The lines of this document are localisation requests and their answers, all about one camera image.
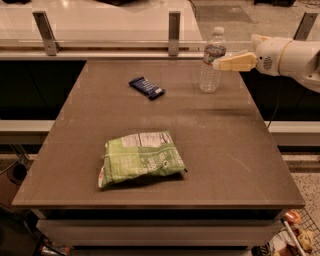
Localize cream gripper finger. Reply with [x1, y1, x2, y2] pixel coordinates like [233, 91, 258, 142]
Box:
[212, 52, 257, 72]
[251, 34, 269, 50]

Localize clear plastic water bottle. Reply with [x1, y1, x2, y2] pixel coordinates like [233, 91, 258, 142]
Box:
[200, 27, 227, 93]

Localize black power cable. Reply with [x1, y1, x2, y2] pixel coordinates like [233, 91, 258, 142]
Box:
[265, 75, 283, 130]

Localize left metal rail bracket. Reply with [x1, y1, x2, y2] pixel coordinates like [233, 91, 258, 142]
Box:
[33, 11, 60, 56]

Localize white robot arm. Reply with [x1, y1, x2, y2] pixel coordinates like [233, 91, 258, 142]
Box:
[213, 34, 320, 93]

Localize dark blue snack bar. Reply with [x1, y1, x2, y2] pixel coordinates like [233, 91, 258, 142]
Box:
[129, 77, 166, 100]

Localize wire basket with items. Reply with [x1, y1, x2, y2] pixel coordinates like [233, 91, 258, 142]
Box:
[266, 209, 320, 256]

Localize right metal rail bracket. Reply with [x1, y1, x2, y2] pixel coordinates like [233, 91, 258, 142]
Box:
[293, 12, 318, 41]

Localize metal rail bracket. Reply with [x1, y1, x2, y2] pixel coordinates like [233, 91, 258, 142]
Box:
[293, 12, 318, 41]
[168, 11, 180, 56]
[33, 11, 60, 56]

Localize grey table drawer unit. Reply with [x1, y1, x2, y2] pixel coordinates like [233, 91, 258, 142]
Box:
[37, 219, 282, 247]

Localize green jalapeno chip bag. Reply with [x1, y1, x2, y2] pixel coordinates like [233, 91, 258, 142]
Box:
[98, 131, 186, 189]

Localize white rounded gripper body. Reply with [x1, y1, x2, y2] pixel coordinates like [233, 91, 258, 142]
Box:
[254, 37, 292, 76]

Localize middle metal rail bracket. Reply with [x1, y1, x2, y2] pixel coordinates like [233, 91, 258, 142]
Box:
[168, 11, 180, 56]

